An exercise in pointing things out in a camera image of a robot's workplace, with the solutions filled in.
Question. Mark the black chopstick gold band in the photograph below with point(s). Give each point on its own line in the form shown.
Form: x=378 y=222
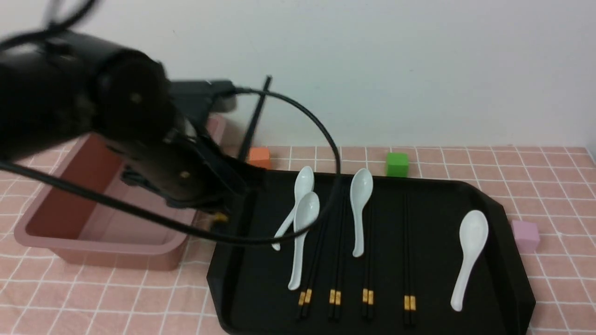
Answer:
x=332 y=295
x=406 y=244
x=367 y=223
x=302 y=295
x=341 y=255
x=246 y=143
x=371 y=294
x=411 y=263
x=310 y=289

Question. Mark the pink checkered tablecloth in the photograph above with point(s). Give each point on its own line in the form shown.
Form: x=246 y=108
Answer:
x=553 y=187

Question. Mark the pink cube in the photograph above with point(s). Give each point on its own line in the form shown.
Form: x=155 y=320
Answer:
x=526 y=236

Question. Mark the green cube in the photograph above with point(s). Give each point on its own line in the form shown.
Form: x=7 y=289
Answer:
x=397 y=164

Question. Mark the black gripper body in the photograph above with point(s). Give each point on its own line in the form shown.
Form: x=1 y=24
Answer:
x=169 y=151

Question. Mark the black plastic tray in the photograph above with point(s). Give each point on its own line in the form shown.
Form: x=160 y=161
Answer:
x=249 y=285

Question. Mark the orange cube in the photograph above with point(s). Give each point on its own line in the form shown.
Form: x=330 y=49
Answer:
x=260 y=157

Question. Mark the pink plastic bin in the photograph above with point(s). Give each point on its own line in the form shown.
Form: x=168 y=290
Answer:
x=80 y=231

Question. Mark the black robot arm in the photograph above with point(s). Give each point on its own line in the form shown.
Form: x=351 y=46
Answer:
x=78 y=84

